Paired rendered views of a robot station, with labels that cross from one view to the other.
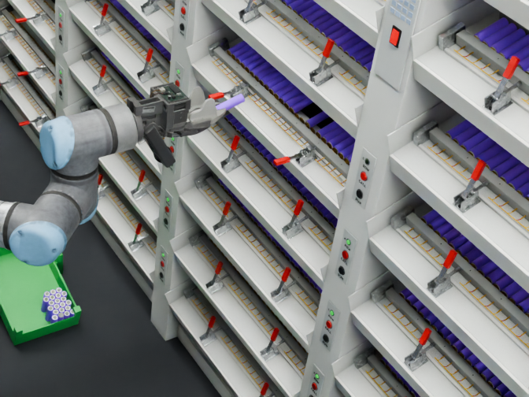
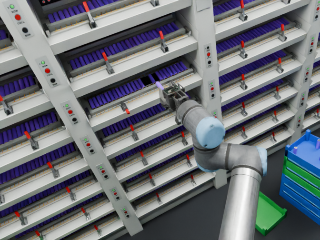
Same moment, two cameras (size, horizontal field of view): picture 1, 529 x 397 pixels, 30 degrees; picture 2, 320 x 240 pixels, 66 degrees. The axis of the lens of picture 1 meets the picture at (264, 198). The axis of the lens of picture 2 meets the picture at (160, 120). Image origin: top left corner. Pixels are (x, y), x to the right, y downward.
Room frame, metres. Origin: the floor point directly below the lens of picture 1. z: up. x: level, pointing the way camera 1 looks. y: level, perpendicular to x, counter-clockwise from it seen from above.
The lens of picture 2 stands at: (1.38, 0.96, 1.60)
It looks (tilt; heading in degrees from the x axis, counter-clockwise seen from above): 37 degrees down; 294
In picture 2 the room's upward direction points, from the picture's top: 16 degrees counter-clockwise
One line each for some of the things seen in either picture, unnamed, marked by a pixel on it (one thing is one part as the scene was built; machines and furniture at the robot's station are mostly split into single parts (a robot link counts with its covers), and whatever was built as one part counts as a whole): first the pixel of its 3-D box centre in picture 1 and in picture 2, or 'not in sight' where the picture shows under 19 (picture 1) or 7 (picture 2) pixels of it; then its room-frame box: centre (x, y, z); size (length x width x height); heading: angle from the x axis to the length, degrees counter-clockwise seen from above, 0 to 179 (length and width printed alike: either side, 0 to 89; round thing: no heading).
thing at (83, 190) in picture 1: (72, 190); (210, 152); (1.49, 0.37, 0.96); 0.12 x 0.09 x 0.12; 172
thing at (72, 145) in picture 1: (77, 139); (203, 127); (1.50, 0.36, 1.07); 0.12 x 0.09 x 0.10; 129
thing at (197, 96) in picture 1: (197, 99); (161, 92); (1.69, 0.16, 1.08); 0.09 x 0.03 x 0.06; 133
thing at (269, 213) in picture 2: not in sight; (256, 206); (1.30, -0.02, 0.04); 0.30 x 0.20 x 0.08; 137
